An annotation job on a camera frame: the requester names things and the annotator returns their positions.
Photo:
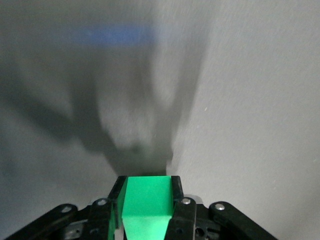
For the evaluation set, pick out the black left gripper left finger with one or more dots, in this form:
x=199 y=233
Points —
x=100 y=220

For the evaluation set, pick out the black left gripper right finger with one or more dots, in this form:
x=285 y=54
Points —
x=183 y=215

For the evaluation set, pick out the green cube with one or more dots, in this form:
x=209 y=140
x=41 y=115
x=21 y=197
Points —
x=147 y=197

